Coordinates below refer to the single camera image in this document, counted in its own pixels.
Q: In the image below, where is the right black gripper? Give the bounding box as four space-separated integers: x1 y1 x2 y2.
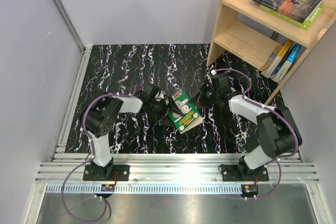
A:
189 83 219 108

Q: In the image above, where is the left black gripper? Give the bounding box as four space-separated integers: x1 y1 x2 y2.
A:
148 95 183 126

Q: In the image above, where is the dark green coin book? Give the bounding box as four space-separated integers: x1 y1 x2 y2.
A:
168 89 203 134

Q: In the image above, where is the blue 26-storey treehouse book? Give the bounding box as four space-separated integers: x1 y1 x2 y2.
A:
271 43 302 83

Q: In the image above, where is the blue book back cover up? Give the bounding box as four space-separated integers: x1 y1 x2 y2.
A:
259 39 293 78

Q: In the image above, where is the lime green treehouse book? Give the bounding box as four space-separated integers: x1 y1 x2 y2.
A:
259 5 324 30

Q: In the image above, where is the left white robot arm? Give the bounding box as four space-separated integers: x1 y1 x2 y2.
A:
81 84 183 181

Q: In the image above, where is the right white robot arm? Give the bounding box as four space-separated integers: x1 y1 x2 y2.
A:
191 73 302 181

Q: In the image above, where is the wooden two-tier shelf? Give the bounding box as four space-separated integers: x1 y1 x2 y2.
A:
206 0 335 104

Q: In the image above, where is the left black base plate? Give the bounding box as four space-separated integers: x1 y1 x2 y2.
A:
82 163 131 182

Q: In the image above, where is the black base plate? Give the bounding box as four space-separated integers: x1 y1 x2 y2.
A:
82 163 131 182
218 164 269 182

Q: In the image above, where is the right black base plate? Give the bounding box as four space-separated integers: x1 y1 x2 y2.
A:
218 164 269 182

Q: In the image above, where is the aluminium mounting rail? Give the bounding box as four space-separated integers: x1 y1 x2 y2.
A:
35 154 319 195

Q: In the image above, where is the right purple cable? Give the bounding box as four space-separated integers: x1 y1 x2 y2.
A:
214 68 300 200

